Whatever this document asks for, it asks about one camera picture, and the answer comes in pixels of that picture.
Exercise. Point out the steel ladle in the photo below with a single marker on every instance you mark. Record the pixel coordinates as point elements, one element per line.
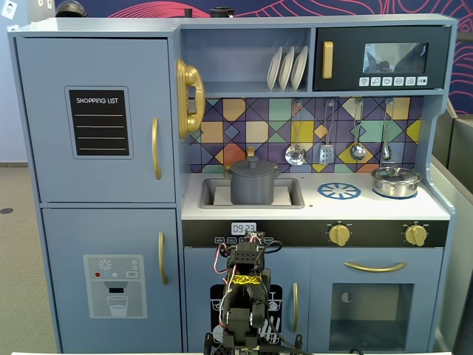
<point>357,151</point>

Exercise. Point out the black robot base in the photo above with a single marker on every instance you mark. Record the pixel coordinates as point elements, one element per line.
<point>225,349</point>

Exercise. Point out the blue oven door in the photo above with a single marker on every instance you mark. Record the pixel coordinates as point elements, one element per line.
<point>321,266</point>

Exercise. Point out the black control panel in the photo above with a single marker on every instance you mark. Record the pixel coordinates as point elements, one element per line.
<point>377,233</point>

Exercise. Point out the gold stove knob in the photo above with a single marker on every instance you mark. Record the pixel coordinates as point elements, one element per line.
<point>416,234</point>
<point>339,234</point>

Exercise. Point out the blue fridge door with dispenser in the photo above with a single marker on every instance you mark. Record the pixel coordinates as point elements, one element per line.
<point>66,240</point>

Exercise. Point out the blue dishwasher door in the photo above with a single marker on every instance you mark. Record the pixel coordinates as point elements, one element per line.
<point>199,266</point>

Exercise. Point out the blue toy kitchen body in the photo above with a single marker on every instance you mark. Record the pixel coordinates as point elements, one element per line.
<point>111,27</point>

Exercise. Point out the steel slotted spatula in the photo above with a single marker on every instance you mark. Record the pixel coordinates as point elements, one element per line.
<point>326,154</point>

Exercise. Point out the small black post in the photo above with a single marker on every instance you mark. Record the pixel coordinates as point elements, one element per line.
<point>188,13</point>

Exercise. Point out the gold toy telephone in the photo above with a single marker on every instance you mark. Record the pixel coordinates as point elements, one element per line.
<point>190,77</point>

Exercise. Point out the steel skimmer spoon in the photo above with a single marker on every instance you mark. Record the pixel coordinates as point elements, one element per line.
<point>295,155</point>

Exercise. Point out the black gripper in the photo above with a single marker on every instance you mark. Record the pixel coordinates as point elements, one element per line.
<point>253,237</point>

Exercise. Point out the white toy plate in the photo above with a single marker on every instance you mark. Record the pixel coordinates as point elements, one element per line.
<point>273,70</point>
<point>299,68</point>
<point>286,70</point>

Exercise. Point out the gray pot lid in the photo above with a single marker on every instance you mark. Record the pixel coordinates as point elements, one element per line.
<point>253,170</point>

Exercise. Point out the shiny steel pot lid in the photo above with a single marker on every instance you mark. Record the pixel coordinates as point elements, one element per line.
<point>395,174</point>

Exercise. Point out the black floor disc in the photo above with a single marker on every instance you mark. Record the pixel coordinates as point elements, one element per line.
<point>6,211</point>

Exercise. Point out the blue fridge door with chalkboard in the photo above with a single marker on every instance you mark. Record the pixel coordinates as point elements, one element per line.
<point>44,111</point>

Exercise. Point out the black cylindrical object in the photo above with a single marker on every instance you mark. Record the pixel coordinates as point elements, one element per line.
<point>221,12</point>

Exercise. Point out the steel serving spoon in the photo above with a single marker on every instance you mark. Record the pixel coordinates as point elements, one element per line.
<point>386,151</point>

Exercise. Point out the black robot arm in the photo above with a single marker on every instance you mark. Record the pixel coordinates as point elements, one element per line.
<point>244,321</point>

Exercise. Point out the black microwave door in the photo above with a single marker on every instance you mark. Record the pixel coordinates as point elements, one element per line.
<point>347,48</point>

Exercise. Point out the gray toy pot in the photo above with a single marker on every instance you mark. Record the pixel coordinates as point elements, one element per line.
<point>251,188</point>

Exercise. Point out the black shopping list board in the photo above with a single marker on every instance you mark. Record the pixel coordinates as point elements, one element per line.
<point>99,122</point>

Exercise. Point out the gold toy faucet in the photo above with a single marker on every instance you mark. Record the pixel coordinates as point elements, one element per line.
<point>251,150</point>

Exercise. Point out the black helmet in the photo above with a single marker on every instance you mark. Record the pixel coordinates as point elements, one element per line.
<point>71,8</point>

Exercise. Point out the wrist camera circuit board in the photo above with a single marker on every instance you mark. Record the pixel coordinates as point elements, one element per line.
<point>255,236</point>

